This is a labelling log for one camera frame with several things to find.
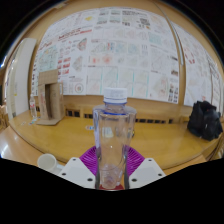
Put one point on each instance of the small red-labelled plastic bottle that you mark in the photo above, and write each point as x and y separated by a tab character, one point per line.
32	106

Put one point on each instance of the white door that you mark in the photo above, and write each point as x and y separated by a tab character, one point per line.
21	76

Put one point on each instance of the wooden chair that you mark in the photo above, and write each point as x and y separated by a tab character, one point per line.
3	118

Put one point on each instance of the brown cardboard box stand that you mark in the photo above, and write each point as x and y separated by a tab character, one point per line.
45	96

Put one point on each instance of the white ceramic mug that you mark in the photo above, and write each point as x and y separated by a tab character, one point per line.
46	161

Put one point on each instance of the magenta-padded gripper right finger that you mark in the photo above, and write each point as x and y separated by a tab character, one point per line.
146	172

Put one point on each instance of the large white drawing poster board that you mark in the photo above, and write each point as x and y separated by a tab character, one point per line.
113	50

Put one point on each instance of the clear plastic water bottle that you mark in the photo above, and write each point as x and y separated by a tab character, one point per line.
114	140

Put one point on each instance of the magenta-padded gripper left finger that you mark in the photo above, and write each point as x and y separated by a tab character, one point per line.
78	173

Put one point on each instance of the black bag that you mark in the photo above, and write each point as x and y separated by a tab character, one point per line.
204	120

